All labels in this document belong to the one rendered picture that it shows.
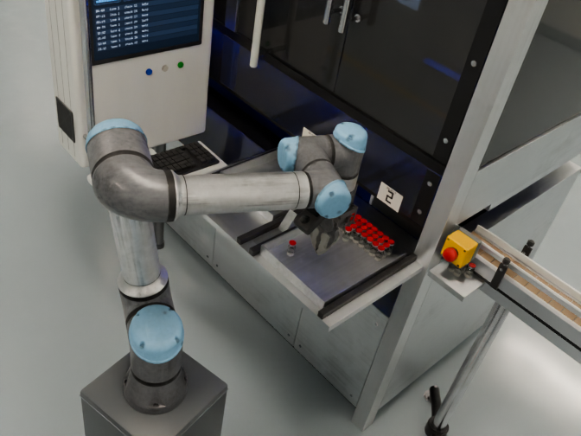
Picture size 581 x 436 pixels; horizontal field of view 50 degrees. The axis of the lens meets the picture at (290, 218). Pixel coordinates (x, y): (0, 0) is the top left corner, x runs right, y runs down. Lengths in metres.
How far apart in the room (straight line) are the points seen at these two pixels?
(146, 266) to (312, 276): 0.53
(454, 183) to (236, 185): 0.73
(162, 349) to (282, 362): 1.32
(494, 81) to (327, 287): 0.68
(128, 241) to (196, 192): 0.27
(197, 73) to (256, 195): 1.13
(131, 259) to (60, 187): 2.09
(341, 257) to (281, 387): 0.90
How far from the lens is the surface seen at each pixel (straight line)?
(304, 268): 1.77
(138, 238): 1.35
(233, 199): 1.16
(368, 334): 2.20
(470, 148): 1.65
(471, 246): 1.78
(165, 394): 1.51
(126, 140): 1.20
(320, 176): 1.23
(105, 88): 2.08
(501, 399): 2.86
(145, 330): 1.40
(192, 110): 2.31
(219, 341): 2.69
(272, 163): 2.14
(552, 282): 1.95
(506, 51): 1.55
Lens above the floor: 2.10
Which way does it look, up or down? 39 degrees down
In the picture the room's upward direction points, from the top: 11 degrees clockwise
